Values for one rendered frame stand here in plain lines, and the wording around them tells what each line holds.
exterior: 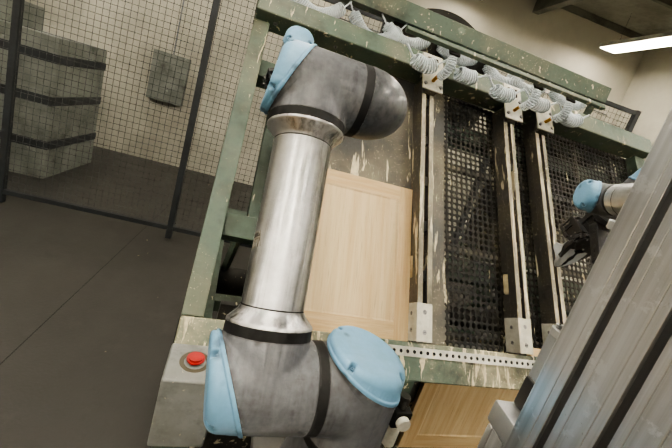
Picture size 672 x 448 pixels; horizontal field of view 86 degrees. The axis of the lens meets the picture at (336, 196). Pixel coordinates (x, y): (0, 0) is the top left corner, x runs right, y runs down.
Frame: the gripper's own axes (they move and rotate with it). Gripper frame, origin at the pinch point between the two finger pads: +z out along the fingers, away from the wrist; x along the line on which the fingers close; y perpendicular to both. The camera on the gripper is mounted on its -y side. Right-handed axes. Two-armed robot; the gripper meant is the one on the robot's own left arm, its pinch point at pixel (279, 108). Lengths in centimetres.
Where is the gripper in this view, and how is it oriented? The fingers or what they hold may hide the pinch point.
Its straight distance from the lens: 128.1
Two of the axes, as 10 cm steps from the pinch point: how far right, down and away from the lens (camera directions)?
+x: 2.4, 9.4, -2.3
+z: -3.5, 3.1, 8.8
